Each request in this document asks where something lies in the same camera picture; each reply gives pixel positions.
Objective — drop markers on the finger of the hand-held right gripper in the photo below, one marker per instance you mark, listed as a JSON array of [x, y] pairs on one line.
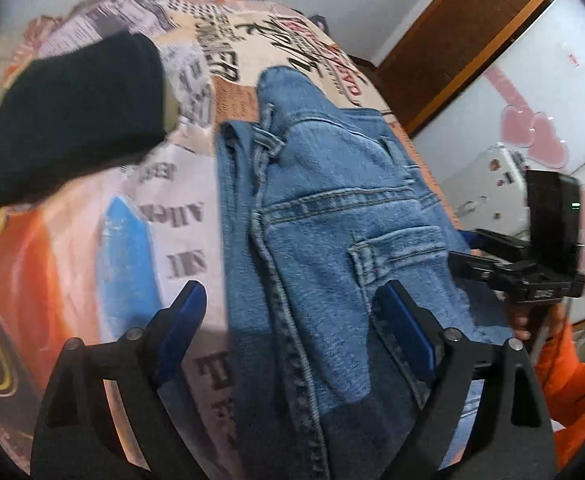
[[477, 267], [502, 242]]

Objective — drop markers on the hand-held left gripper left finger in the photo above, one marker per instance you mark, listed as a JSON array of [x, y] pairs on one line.
[[185, 315]]

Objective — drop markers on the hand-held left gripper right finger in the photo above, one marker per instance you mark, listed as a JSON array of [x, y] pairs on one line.
[[405, 330]]

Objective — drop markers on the blue denim pants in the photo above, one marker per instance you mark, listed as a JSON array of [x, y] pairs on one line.
[[332, 220]]

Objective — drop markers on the person's right forearm orange sleeve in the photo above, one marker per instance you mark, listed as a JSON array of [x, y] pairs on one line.
[[572, 390]]

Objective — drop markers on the person's right hand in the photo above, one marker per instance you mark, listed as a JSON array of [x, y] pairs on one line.
[[519, 322]]

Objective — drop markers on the printed blanket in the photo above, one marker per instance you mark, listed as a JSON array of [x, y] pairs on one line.
[[137, 210]]

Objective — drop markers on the white door with pink decals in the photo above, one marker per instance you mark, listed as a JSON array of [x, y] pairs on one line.
[[547, 100]]

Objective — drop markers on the brown wooden door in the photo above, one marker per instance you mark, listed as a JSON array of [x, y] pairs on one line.
[[472, 30]]

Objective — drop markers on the black folded cloth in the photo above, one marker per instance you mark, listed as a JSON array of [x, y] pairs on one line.
[[72, 120]]

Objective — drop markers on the grey bag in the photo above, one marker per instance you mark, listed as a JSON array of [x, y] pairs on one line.
[[321, 22]]

